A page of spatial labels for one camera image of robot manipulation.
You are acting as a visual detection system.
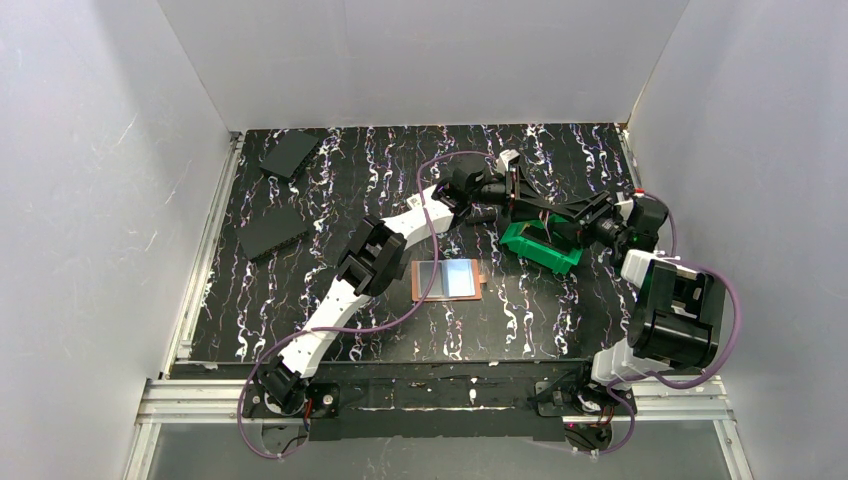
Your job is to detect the black rectangular box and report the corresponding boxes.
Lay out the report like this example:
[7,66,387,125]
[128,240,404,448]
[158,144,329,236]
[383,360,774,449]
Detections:
[260,130,319,180]

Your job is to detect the green plastic bin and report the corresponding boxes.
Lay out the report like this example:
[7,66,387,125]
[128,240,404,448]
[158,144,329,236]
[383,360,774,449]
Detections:
[500,220,583,274]

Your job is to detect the small black bar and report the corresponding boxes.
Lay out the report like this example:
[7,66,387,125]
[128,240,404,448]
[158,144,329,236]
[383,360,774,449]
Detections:
[464,210,498,226]

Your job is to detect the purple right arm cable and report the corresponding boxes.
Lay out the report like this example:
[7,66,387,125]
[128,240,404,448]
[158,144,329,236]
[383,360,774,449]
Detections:
[596,190,745,456]

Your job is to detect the tan leather card holder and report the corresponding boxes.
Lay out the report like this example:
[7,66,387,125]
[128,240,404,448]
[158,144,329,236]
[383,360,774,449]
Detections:
[411,259,486,302]

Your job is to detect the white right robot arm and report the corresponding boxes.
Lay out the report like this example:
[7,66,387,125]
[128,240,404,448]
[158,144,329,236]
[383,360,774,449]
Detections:
[515,192,726,388]

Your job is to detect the aluminium frame rail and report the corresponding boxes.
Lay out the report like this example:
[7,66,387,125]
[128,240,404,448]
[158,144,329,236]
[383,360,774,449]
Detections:
[124,376,753,479]

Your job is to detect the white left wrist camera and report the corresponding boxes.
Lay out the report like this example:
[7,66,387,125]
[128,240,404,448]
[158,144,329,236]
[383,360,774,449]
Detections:
[495,149,520,174]

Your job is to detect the white rectangular box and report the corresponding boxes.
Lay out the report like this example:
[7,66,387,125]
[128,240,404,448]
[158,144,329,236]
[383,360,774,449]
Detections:
[406,186,435,209]

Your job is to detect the flat black card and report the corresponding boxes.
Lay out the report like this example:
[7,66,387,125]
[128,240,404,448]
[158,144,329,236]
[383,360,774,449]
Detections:
[237,206,309,261]

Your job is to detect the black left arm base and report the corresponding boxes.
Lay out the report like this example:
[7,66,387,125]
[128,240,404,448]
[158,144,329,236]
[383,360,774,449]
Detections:
[241,371,341,419]

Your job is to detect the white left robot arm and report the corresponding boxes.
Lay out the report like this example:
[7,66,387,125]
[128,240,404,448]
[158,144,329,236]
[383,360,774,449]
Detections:
[270,152,566,380]

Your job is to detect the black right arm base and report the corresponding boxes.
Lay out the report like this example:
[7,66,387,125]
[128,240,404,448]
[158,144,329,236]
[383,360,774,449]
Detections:
[528,377,637,423]

